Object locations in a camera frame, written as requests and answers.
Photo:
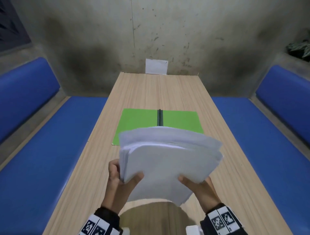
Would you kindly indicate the person's left hand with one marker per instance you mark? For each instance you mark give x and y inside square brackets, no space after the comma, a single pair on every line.
[116,193]

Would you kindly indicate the person's right hand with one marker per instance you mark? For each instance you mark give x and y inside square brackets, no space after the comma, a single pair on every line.
[205,193]

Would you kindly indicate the stack of white papers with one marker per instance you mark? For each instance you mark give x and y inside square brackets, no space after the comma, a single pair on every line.
[164,159]

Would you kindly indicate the green folder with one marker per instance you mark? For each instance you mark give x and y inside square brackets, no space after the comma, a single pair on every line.
[135,121]

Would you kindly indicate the black right wrist marker band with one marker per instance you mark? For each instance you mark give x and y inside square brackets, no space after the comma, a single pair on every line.
[222,221]

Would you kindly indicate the black wrist marker band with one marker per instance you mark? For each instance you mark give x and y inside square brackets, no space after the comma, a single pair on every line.
[97,225]
[222,221]

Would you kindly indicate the black left wrist marker band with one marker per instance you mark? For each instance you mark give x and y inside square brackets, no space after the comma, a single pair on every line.
[97,225]

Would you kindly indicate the blue bench seat cushion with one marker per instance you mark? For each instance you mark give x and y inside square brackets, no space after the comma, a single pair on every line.
[36,169]
[266,159]

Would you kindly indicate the blue bench backrest cushion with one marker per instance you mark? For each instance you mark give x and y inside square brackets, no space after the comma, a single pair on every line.
[24,94]
[285,96]

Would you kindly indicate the small white card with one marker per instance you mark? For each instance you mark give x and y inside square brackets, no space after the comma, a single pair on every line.
[156,66]

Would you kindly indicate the green leafy plant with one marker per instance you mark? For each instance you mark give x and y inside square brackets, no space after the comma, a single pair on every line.
[299,49]

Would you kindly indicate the dark lattice window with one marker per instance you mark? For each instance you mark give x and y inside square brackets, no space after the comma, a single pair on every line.
[12,26]

